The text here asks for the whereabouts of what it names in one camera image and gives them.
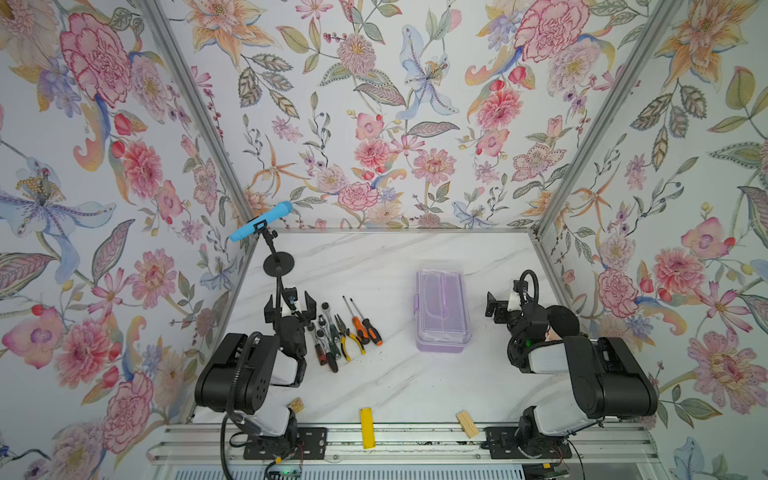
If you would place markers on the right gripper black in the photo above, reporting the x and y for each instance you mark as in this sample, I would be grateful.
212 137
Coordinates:
501 309

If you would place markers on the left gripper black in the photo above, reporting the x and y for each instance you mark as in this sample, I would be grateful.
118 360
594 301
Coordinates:
289 317

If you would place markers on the purple plastic tool box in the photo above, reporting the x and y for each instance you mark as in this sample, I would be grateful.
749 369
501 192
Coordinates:
441 312

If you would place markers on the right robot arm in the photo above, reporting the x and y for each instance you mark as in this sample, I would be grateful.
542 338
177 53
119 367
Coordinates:
604 378

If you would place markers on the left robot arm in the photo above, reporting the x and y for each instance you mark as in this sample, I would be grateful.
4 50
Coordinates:
237 378

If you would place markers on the black microphone stand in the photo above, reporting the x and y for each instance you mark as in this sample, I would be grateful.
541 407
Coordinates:
277 263

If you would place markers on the black round pad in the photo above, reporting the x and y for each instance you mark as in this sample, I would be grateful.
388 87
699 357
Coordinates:
562 322

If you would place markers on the orange black screwdriver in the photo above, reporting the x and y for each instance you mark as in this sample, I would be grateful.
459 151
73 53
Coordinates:
359 330
370 331

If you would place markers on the small wooden tag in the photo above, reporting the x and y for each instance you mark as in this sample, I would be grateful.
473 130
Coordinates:
296 405

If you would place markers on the blue microphone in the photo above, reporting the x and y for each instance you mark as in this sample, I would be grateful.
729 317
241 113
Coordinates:
281 210

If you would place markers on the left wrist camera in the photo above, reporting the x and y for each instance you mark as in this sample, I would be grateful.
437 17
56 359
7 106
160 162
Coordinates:
289 296

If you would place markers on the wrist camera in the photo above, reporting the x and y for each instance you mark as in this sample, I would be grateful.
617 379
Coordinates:
514 301
289 296

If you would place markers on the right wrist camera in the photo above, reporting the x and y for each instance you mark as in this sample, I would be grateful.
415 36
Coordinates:
514 301

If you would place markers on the yellow handled pliers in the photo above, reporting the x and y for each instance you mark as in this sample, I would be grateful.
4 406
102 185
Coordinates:
346 334

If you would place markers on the wooden block on rail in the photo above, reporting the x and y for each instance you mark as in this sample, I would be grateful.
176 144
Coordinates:
467 424

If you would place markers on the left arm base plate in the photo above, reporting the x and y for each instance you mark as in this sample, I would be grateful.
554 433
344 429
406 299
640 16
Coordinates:
302 443

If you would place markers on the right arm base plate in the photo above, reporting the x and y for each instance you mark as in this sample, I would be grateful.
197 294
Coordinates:
509 443

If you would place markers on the yellow block on rail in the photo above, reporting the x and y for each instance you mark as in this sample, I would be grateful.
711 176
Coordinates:
367 428

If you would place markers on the aluminium front rail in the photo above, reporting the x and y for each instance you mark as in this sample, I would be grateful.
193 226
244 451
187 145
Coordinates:
415 443

